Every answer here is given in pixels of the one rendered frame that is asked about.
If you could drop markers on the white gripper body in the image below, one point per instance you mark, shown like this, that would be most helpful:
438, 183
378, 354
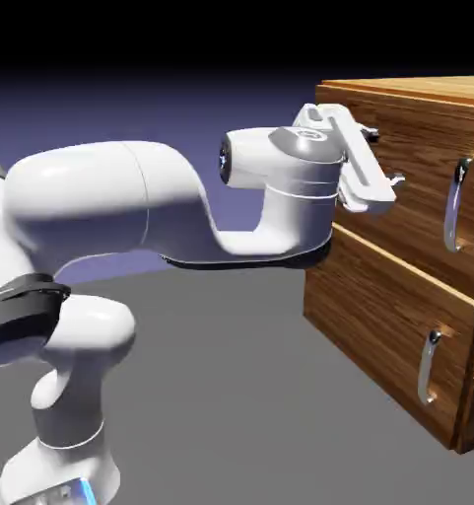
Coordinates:
362, 158

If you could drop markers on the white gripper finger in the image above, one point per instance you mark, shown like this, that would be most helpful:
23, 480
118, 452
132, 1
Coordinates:
395, 179
369, 132

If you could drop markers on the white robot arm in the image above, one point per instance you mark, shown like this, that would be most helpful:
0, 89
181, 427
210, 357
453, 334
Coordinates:
102, 197

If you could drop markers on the wooden cabinet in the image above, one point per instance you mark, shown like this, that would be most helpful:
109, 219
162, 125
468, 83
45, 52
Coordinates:
398, 276

